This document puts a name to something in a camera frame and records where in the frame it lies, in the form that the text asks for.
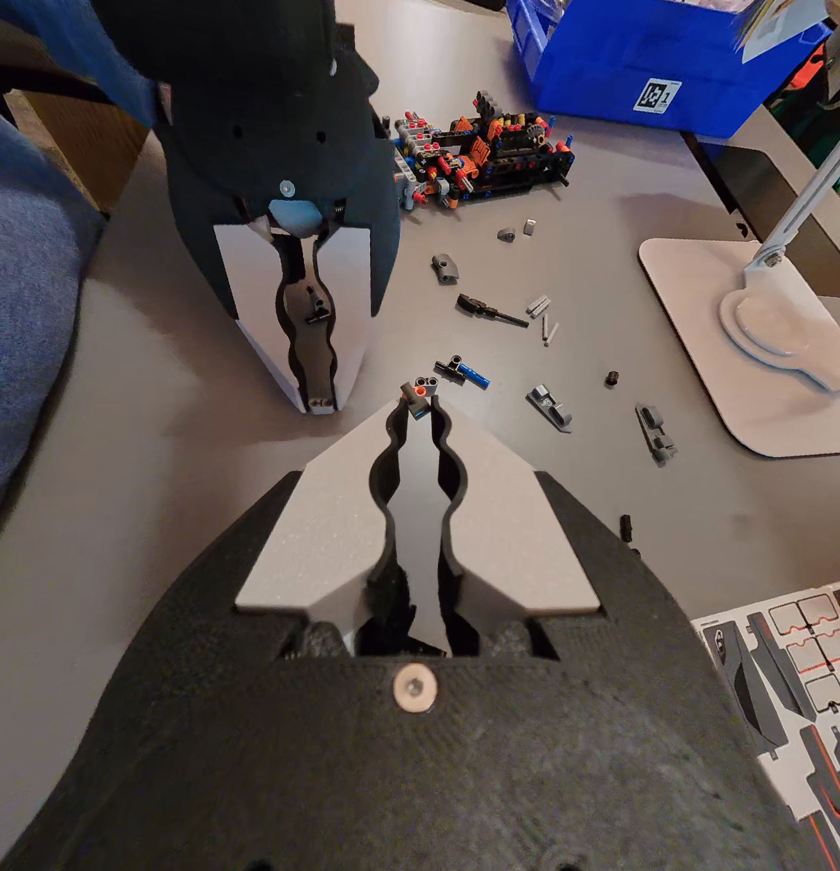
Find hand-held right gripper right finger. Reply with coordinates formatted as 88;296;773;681
428;393;602;656

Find black chair armrest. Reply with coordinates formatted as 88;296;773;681
0;64;114;104

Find dark grey lego plate assembly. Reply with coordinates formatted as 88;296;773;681
526;385;573;434

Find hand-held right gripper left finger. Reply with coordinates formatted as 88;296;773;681
235;396;417;656

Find black connector with blue pin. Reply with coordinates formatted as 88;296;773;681
435;355;491;390

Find white desk stand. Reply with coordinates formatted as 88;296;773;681
638;116;840;458

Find multicoloured lego car chassis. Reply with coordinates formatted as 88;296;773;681
382;90;576;210

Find lego sticker sheet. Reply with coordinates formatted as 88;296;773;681
691;587;840;871

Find lego instruction booklet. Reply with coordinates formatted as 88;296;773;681
732;0;836;62

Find blue storage bin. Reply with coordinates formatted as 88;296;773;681
505;0;836;140

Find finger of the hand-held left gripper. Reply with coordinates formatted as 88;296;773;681
314;226;376;411
213;223;312;414

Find person's left forearm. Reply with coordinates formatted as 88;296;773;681
0;0;172;130

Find long dark grey plate assembly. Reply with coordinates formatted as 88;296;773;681
635;403;678;467

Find black lego axle assembly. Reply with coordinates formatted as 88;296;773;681
457;293;530;329

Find wooden cabinet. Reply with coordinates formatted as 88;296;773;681
5;88;150;213

